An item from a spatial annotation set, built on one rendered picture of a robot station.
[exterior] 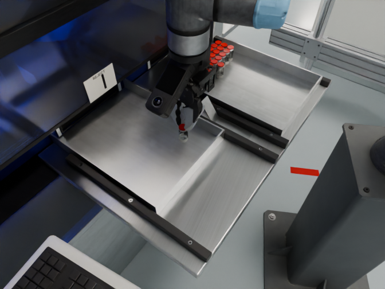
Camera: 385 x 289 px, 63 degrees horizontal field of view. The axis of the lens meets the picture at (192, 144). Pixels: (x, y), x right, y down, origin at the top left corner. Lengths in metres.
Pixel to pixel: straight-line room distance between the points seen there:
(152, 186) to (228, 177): 0.17
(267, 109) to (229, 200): 0.30
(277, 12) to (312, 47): 1.39
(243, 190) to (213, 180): 0.07
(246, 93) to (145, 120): 0.30
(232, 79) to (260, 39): 1.91
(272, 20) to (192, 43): 0.14
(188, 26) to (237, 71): 0.48
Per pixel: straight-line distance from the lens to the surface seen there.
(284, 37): 1.93
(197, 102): 0.62
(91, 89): 0.74
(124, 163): 0.75
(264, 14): 0.51
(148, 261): 1.58
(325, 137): 2.12
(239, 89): 0.93
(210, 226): 0.66
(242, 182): 0.72
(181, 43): 0.55
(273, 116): 0.87
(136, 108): 0.87
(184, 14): 0.52
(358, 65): 1.88
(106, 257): 1.26
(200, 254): 0.62
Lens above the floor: 1.48
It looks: 51 degrees down
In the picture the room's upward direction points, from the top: straight up
